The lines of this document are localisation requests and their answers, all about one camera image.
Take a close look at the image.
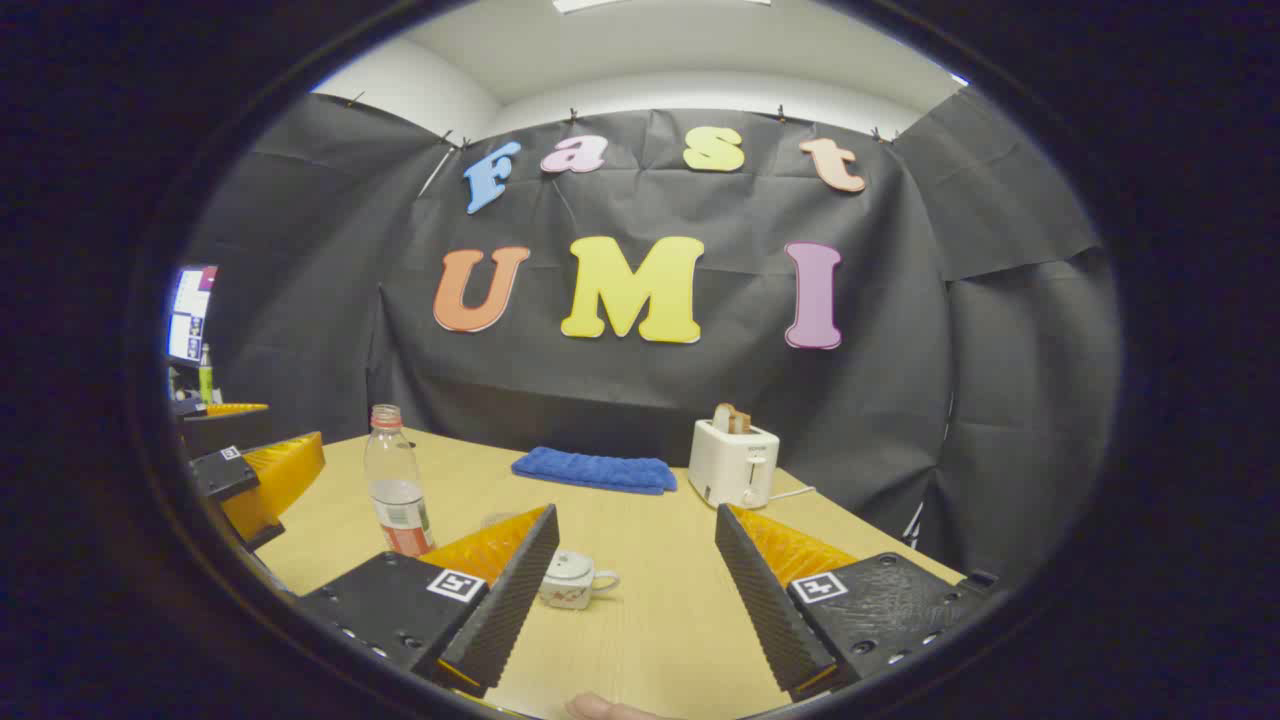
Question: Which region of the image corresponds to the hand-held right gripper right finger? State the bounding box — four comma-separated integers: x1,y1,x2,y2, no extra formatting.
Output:
714,503,999,703

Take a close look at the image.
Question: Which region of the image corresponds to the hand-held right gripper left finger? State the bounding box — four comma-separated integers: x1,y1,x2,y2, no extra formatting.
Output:
297,503,561,699

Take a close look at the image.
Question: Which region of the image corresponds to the white floral teacup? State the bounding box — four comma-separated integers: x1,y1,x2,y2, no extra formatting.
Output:
538,549,621,611

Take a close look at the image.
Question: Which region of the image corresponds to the clear plastic water bottle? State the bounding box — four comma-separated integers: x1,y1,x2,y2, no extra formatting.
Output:
363,404,437,558

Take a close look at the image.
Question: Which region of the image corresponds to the computer monitor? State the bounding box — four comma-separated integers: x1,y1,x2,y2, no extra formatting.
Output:
165,264,219,369

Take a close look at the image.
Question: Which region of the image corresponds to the white toaster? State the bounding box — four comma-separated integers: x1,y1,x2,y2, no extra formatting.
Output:
688,418,781,510

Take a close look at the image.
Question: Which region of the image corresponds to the blue towel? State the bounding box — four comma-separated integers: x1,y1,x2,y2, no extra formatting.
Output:
511,446,679,496

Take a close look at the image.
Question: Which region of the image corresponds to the black backdrop cloth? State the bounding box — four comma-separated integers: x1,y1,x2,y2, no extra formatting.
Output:
185,92,1121,581

